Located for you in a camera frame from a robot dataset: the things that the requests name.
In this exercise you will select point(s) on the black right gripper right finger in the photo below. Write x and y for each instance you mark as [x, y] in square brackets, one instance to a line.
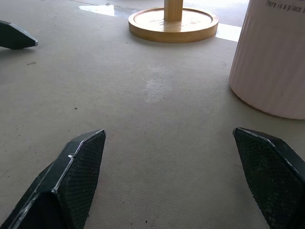
[271, 176]

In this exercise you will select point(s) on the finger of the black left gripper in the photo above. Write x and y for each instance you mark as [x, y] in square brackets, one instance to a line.
[14, 35]

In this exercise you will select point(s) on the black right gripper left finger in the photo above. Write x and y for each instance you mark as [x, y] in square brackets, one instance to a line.
[64, 181]

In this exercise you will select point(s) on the pink ribbed ceramic cup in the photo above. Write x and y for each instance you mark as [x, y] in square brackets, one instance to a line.
[271, 59]

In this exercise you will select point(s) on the wooden round stand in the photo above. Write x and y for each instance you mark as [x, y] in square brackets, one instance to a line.
[173, 23]

